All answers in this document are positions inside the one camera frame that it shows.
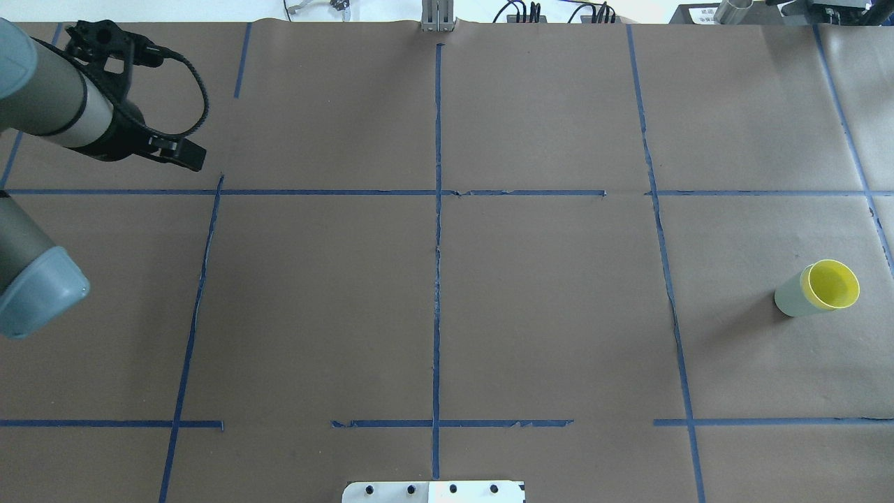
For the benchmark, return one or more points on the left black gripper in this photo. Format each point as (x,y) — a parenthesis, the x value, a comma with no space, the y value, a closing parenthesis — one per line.
(126,130)

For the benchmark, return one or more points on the yellow plastic cup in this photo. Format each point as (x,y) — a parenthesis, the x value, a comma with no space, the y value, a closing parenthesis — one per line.
(830,285)

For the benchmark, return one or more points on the green plastic cup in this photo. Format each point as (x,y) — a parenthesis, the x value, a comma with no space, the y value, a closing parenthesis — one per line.
(796,297)

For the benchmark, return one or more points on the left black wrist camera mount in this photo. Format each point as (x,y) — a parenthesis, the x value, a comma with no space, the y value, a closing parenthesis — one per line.
(109,55)

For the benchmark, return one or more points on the aluminium frame post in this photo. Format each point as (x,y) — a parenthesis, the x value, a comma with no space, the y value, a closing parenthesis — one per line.
(437,16)

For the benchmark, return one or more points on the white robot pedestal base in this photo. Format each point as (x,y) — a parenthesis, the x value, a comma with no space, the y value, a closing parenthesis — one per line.
(435,491)

